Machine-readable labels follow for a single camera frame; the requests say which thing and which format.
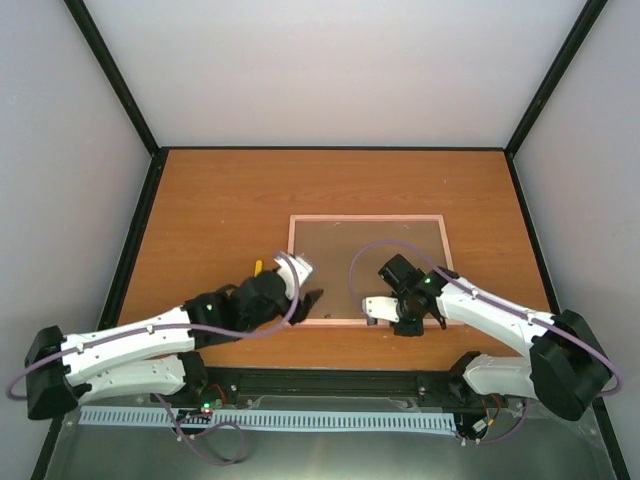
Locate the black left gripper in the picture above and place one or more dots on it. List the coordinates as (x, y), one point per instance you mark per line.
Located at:
(302, 306)

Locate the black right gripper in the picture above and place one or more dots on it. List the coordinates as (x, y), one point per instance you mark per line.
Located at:
(415, 329)

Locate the pink picture frame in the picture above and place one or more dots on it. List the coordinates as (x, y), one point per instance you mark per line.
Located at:
(347, 251)

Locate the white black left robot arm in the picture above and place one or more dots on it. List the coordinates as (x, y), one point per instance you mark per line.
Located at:
(160, 354)

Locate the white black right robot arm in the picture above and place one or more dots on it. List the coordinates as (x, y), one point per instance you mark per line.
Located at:
(559, 361)

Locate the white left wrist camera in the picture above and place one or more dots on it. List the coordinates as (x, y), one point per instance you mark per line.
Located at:
(294, 271)

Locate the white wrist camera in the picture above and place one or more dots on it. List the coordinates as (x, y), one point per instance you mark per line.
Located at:
(380, 308)
(294, 271)

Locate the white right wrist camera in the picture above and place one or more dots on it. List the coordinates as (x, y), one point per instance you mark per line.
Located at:
(380, 308)

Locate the light blue slotted cable duct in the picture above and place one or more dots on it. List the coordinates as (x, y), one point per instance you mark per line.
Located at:
(274, 420)

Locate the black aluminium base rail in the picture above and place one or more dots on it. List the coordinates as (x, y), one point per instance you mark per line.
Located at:
(439, 389)

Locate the black right corner post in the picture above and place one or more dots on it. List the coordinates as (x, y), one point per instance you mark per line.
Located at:
(571, 45)

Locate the black corner post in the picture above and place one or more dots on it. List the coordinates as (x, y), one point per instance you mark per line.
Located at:
(102, 54)
(571, 45)

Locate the black left corner post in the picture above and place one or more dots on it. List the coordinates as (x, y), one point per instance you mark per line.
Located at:
(102, 54)

